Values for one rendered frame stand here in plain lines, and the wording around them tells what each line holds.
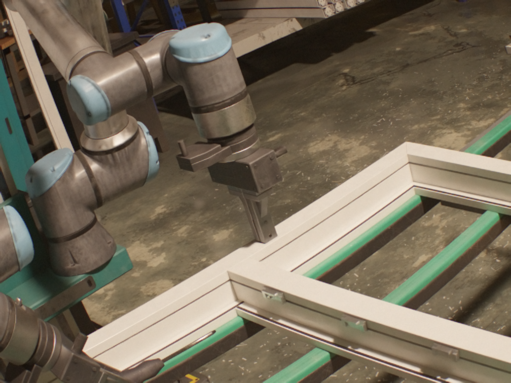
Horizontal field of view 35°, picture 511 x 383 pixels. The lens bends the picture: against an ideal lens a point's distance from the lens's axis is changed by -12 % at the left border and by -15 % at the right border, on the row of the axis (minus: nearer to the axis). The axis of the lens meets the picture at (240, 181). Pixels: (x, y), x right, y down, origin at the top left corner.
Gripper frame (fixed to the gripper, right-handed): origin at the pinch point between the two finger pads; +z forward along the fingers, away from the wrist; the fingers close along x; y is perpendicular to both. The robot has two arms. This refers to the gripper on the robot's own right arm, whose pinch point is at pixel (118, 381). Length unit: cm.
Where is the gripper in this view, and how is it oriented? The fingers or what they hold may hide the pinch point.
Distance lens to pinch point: 124.0
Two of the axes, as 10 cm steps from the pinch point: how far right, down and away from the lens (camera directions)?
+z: 6.8, 4.3, 6.0
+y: 4.6, -8.8, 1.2
